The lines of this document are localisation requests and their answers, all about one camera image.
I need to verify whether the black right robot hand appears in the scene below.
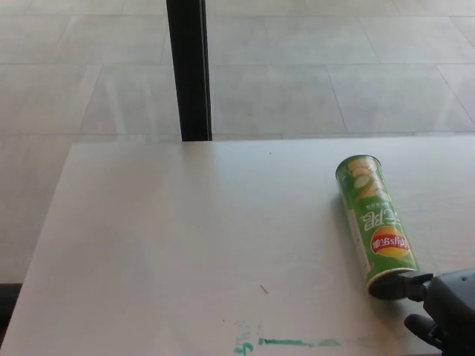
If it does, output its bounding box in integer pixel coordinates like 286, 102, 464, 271
369, 266, 475, 356

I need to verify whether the green chips can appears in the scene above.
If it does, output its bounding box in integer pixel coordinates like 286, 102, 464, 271
335, 154, 422, 297

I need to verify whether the black vertical post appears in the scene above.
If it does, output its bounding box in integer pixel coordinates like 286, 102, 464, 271
166, 0, 214, 142

